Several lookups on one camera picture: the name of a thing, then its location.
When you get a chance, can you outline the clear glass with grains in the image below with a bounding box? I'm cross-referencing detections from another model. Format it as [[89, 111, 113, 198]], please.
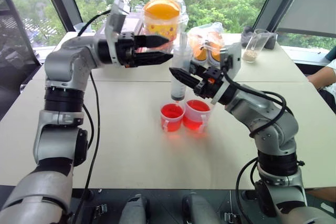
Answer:
[[241, 28, 271, 63]]

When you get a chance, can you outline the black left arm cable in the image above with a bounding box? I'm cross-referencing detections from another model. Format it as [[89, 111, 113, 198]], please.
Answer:
[[67, 8, 112, 224]]

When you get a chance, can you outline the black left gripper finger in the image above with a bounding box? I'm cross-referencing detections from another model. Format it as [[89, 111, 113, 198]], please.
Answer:
[[134, 51, 174, 68], [133, 34, 170, 49]]

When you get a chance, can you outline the clear plastic syringe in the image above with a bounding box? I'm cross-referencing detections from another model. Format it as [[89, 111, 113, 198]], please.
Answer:
[[170, 31, 194, 103]]

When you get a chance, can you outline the plastic bag with orange items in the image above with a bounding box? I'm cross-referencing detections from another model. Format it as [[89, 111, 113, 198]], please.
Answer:
[[187, 22, 227, 66]]

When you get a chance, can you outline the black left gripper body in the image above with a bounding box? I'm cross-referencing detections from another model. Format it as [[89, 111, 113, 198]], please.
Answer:
[[117, 32, 138, 69]]

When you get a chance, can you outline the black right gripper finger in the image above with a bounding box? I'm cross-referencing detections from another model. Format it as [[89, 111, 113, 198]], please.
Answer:
[[169, 67, 204, 90], [189, 61, 208, 77]]

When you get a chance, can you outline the small cup of red liquid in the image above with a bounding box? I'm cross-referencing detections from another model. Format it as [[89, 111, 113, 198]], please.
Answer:
[[160, 103, 184, 133], [182, 99, 212, 134]]

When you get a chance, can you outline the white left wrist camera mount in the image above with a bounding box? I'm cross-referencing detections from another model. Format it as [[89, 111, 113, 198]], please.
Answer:
[[104, 0, 130, 65]]

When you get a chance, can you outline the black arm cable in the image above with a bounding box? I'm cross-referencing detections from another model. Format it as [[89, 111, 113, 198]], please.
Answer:
[[67, 8, 112, 224], [222, 68, 294, 224]]

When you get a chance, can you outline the grey cloth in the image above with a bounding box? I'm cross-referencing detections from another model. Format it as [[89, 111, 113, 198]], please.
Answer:
[[240, 26, 278, 50]]

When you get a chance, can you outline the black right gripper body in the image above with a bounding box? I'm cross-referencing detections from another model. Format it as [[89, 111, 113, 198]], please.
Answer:
[[194, 67, 224, 99]]

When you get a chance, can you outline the yellow container with orange lid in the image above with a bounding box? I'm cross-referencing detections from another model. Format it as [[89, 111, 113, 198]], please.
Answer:
[[143, 0, 182, 49]]

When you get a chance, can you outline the bagged orange snack cup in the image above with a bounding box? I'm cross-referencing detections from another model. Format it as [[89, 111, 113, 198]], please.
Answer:
[[141, 0, 190, 52]]

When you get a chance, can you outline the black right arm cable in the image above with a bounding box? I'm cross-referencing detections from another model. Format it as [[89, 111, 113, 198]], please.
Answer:
[[222, 68, 294, 224]]

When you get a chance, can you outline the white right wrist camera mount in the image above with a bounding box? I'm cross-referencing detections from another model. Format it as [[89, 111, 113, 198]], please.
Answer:
[[211, 41, 243, 105]]

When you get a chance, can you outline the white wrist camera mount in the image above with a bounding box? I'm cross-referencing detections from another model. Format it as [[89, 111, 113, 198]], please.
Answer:
[[211, 41, 243, 105], [104, 0, 130, 65]]

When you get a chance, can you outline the seated person in white shirt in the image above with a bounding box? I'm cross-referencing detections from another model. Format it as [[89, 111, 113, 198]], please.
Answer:
[[306, 50, 336, 106]]

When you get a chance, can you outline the grey roller blind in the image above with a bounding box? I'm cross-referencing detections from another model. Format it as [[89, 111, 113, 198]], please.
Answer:
[[276, 0, 336, 39]]

